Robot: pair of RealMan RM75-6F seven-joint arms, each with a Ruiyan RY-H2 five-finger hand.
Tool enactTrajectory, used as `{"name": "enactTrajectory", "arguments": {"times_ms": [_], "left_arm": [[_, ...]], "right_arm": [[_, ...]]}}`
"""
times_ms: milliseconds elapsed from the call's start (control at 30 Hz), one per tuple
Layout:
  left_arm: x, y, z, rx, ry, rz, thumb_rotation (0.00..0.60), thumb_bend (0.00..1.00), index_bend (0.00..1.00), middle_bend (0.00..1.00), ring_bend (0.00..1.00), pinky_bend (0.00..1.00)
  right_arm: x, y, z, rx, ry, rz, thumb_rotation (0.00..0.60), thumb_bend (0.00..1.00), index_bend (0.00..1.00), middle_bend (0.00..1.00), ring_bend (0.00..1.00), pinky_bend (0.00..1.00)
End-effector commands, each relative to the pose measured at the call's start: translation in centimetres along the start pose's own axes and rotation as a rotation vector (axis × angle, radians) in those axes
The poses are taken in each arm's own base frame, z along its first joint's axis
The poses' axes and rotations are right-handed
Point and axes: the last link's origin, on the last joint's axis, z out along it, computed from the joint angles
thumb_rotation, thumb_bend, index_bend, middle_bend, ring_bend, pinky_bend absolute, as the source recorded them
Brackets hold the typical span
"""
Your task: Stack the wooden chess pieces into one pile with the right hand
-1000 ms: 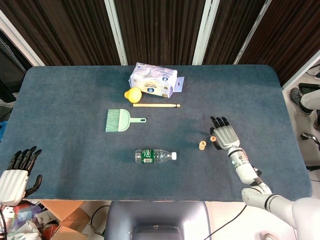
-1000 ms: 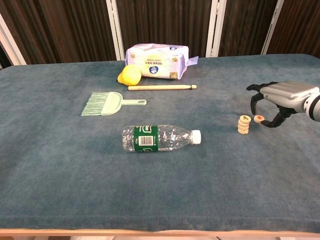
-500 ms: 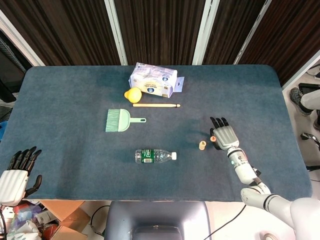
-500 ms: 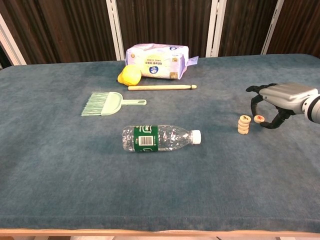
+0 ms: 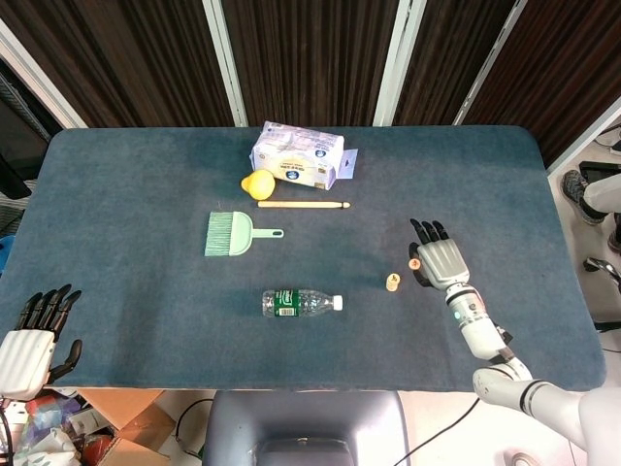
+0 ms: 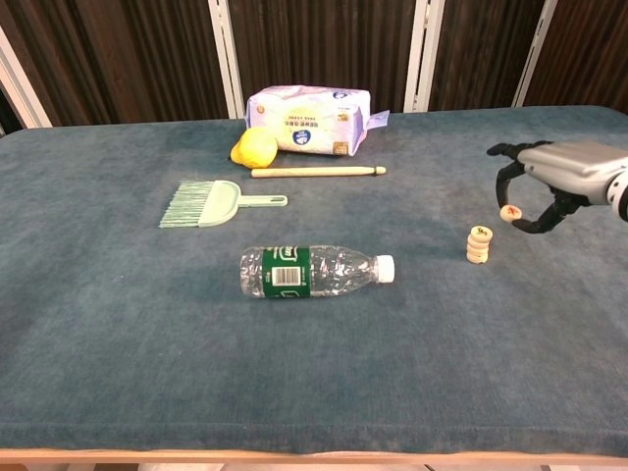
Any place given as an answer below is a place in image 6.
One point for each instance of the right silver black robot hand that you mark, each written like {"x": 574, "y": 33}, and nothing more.
{"x": 569, "y": 167}

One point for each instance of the round wooden chess piece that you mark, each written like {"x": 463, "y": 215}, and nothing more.
{"x": 478, "y": 244}
{"x": 478, "y": 252}
{"x": 510, "y": 213}
{"x": 480, "y": 232}
{"x": 477, "y": 260}

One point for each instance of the mint green hand brush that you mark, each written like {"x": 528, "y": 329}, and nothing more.
{"x": 216, "y": 203}

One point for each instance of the dark wood slat panel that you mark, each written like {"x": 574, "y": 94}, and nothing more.
{"x": 319, "y": 44}
{"x": 481, "y": 54}
{"x": 122, "y": 59}
{"x": 589, "y": 49}

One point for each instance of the light wooden stick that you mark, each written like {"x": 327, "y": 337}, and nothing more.
{"x": 319, "y": 172}

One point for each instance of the white purple tissue pack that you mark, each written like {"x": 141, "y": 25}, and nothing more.
{"x": 304, "y": 118}

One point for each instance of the clear green-label water bottle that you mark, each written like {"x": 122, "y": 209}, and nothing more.
{"x": 319, "y": 272}

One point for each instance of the yellow lemon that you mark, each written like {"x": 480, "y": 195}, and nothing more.
{"x": 255, "y": 147}

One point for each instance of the blue table cloth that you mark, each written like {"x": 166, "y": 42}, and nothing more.
{"x": 98, "y": 319}

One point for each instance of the white screen frame post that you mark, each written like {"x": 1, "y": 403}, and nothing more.
{"x": 225, "y": 59}
{"x": 535, "y": 54}
{"x": 423, "y": 54}
{"x": 19, "y": 86}

